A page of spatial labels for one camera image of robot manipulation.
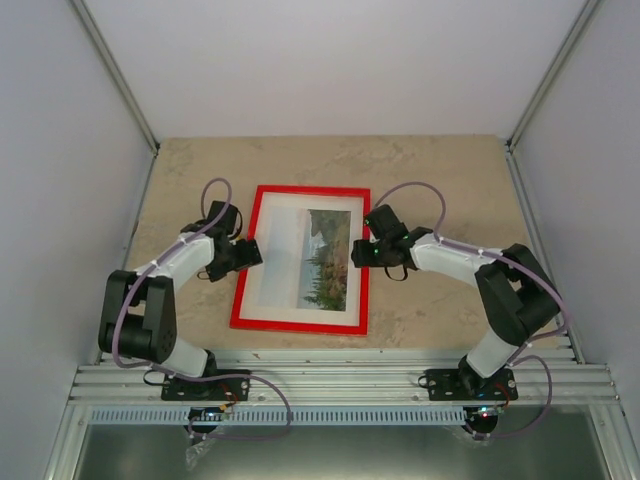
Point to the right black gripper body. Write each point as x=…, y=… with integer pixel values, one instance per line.
x=378, y=258

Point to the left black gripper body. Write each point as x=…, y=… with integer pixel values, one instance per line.
x=236, y=260

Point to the red wooden picture frame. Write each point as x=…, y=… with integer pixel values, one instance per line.
x=300, y=327

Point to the landscape photo with white mat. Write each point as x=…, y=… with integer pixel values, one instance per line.
x=310, y=260

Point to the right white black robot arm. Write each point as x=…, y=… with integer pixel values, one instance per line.
x=516, y=293

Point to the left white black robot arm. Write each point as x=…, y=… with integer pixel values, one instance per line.
x=139, y=316

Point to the clear plastic bag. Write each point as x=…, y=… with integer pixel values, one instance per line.
x=197, y=448

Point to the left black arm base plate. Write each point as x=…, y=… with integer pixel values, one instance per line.
x=230, y=390

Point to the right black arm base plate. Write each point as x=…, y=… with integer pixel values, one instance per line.
x=456, y=385

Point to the light blue cable duct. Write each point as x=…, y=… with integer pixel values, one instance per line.
x=279, y=416

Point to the aluminium rail platform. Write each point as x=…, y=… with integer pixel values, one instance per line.
x=358, y=378

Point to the left aluminium corner post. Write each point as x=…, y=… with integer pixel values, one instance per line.
x=113, y=70

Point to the aluminium corner post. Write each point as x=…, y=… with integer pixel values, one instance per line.
x=113, y=70
x=566, y=49

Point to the right aluminium corner post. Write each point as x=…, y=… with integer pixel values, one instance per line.
x=566, y=49

